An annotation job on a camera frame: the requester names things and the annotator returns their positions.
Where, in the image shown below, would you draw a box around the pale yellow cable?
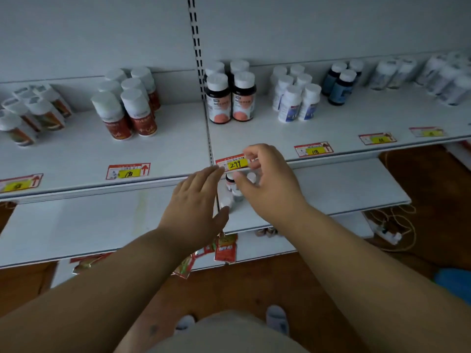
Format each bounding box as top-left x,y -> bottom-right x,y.
368,204 -> 418,253

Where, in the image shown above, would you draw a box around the person's white shoe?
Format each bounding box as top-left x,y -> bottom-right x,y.
174,315 -> 196,336
266,305 -> 290,337

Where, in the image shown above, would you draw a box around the person's right white shoe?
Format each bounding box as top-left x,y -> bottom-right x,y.
266,305 -> 290,337

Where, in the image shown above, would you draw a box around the person's left forearm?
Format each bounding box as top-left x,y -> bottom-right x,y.
0,228 -> 202,353

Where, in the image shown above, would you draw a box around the person's right hand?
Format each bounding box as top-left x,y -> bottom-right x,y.
233,144 -> 310,232

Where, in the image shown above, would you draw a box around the person's beige shorts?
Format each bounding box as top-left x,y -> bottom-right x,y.
146,310 -> 310,353

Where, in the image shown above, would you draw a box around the red and yellow price tag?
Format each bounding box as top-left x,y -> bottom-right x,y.
359,132 -> 397,146
106,163 -> 151,180
294,142 -> 334,158
409,126 -> 445,138
0,173 -> 44,194
215,153 -> 251,172

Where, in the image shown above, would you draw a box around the person's left hand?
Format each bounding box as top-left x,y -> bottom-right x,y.
158,166 -> 230,250

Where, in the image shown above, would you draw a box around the blue object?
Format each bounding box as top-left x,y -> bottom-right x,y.
433,268 -> 471,306

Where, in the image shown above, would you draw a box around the slotted white shelf upright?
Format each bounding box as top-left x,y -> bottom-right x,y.
187,0 -> 215,166

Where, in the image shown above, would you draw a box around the brown-label white-capped bottle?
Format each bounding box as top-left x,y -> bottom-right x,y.
31,83 -> 73,119
12,86 -> 35,101
1,97 -> 42,132
26,96 -> 66,131
0,110 -> 38,147

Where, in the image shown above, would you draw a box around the white bottle with pale label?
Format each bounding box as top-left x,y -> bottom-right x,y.
438,75 -> 471,106
415,54 -> 447,87
426,64 -> 463,96

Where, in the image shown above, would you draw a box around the group of white blue-label bottles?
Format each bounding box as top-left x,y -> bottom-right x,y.
270,64 -> 322,123

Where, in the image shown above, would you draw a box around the person's left white shoe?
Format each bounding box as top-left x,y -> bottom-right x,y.
174,315 -> 196,336

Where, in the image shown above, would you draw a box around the white shelf board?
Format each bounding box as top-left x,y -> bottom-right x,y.
0,102 -> 213,203
0,184 -> 219,269
207,82 -> 471,170
217,158 -> 411,234
51,212 -> 375,289

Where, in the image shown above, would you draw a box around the white power strip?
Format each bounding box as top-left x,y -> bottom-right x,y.
366,220 -> 403,246

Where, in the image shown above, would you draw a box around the pale grey-label bottle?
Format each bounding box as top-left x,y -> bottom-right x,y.
369,60 -> 400,91
387,57 -> 417,89

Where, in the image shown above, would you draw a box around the dark blue white-capped bottle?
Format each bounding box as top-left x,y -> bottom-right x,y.
348,59 -> 364,83
322,62 -> 347,96
328,69 -> 357,106

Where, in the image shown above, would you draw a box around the group of red-label bottles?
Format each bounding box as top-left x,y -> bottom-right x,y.
91,66 -> 161,141

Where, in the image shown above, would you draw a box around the person's right forearm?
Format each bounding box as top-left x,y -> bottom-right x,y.
274,204 -> 471,353

